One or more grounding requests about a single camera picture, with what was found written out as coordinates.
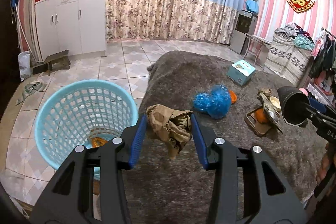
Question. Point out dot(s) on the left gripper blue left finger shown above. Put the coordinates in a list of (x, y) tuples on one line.
[(133, 138)]

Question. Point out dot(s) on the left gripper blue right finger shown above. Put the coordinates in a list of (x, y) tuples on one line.
[(204, 137)]

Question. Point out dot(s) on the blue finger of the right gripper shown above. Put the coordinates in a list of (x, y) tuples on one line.
[(308, 109), (317, 105)]

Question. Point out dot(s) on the black cylinder cup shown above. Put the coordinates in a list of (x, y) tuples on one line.
[(293, 104)]

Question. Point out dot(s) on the beige cloth bag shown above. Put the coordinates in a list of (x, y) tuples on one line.
[(172, 127)]

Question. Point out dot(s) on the orange snack bag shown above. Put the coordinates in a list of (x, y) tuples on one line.
[(98, 142)]

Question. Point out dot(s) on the light blue plastic basket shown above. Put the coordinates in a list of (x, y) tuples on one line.
[(79, 112)]

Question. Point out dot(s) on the person's right hand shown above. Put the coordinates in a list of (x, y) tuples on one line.
[(327, 160)]

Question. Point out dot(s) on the low shelf lace cover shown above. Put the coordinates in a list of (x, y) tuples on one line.
[(320, 96)]

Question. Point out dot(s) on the pink pig cup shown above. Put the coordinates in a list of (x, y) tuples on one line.
[(304, 91)]

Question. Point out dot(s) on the blue plastic bag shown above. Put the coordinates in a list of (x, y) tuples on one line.
[(215, 103)]

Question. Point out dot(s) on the cream round bowl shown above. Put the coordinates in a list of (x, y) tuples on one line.
[(275, 103)]

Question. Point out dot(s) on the clothes rack with clothes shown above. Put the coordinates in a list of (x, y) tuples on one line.
[(323, 56)]

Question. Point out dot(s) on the small orange bowl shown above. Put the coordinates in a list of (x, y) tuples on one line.
[(233, 97)]

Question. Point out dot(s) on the orange fruit on tray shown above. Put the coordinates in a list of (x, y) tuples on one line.
[(261, 116)]

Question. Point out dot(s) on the patterned covered chest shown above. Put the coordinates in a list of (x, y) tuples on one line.
[(286, 59)]

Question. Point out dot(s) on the brown tray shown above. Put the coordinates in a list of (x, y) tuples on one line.
[(259, 129)]

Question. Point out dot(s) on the pile of clothes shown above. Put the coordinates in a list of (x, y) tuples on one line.
[(301, 38)]

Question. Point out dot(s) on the teal cardboard box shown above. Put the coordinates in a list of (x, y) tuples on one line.
[(241, 72)]

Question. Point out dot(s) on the folding metal table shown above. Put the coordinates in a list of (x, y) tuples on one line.
[(255, 45)]

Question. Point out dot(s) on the small wooden stool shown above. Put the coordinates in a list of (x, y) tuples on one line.
[(60, 57)]

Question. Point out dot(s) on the water dispenser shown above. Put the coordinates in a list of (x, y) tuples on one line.
[(245, 25)]

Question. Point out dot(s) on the green rag on floor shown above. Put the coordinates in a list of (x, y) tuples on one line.
[(30, 89)]

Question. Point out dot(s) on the blue covered plant pot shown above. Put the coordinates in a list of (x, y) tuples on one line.
[(252, 6)]

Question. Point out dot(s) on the white cabinet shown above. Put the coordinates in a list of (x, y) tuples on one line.
[(76, 26)]

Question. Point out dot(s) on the white plastic bag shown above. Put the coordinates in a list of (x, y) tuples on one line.
[(24, 65)]

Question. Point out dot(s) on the dark door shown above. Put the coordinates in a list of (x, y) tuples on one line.
[(9, 51)]

